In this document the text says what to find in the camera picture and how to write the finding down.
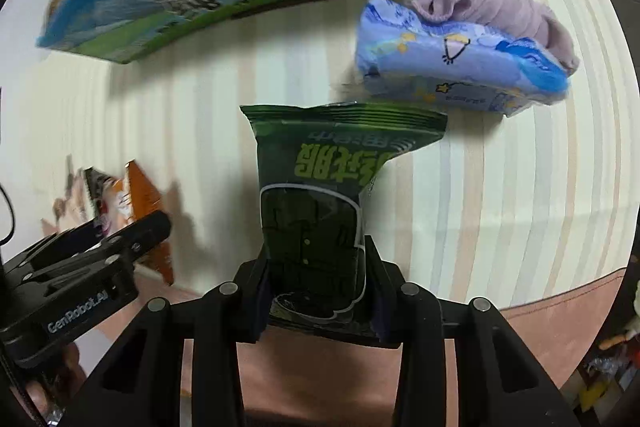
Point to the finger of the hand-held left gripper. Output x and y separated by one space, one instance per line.
137 232

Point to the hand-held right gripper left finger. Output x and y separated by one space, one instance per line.
261 302

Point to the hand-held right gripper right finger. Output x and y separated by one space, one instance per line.
378 307

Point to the green wet wipes packet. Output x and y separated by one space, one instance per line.
320 207

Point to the person's left hand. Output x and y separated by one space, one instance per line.
47 389

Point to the orange snack packet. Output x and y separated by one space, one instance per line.
135 212

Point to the striped bed sheet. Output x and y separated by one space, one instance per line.
500 207

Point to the blue tissue pack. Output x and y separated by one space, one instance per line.
450 57

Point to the pink knitted cloth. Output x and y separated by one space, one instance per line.
500 7

